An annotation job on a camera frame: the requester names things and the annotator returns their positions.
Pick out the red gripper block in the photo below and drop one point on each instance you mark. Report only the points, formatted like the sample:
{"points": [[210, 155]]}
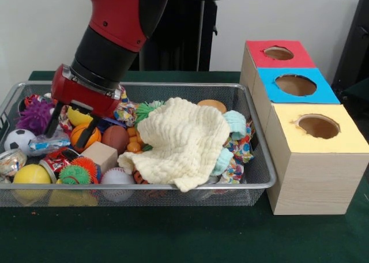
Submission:
{"points": [[83, 97]]}

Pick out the cream waffle cloth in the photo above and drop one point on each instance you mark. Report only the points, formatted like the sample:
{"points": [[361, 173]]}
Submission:
{"points": [[178, 136]]}

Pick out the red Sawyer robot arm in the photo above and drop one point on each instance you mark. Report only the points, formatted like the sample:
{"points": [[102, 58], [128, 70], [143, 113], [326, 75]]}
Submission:
{"points": [[115, 29]]}

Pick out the wooden box with three holes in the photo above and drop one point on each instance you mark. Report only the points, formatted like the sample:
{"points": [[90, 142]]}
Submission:
{"points": [[317, 182]]}

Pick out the orange mini basketball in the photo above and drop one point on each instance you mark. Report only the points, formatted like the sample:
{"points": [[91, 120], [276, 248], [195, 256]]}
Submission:
{"points": [[74, 134]]}

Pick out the purple spiky ball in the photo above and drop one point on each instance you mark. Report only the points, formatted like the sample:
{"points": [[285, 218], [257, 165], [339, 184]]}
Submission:
{"points": [[34, 116]]}

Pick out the plain wooden cube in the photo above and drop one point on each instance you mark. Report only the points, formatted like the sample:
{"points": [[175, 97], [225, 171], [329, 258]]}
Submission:
{"points": [[101, 156]]}

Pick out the green and orange spiky ball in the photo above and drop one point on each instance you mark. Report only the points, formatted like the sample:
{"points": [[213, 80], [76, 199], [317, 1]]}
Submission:
{"points": [[73, 173]]}

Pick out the small soccer ball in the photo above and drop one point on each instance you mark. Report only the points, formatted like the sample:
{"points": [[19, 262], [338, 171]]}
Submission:
{"points": [[17, 142]]}

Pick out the yellow foam ball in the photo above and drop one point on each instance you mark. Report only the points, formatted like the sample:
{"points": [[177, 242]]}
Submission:
{"points": [[31, 175]]}

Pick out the white baseball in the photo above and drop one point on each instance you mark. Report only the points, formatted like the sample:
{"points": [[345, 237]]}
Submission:
{"points": [[116, 176]]}

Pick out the crushed silver drink can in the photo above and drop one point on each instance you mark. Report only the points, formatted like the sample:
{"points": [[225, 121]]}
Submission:
{"points": [[11, 162]]}

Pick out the dark green table cloth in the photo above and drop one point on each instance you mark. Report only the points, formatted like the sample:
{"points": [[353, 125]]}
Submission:
{"points": [[173, 234]]}

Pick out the mint green waffle cloth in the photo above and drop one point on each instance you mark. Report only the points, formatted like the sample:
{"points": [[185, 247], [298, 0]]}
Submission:
{"points": [[235, 121]]}

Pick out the dark green side table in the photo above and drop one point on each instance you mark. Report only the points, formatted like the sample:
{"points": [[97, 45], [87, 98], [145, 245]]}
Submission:
{"points": [[357, 90]]}

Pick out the black chair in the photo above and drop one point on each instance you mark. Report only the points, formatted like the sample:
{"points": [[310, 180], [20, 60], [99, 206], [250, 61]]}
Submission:
{"points": [[357, 29]]}

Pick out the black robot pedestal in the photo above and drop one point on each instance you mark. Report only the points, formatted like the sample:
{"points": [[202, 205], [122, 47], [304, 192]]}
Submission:
{"points": [[178, 29]]}

